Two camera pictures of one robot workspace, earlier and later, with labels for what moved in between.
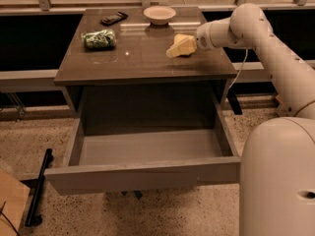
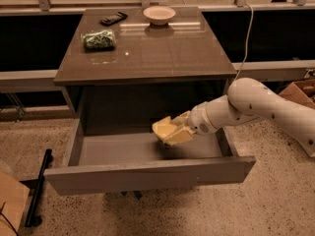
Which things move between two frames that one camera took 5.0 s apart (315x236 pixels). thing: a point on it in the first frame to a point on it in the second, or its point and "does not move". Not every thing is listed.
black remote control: [113, 19] does not move
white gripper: [203, 38] to [199, 119]
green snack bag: [99, 39] does not move
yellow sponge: [179, 37] to [163, 128]
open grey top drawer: [102, 160] does not move
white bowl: [159, 15] does not move
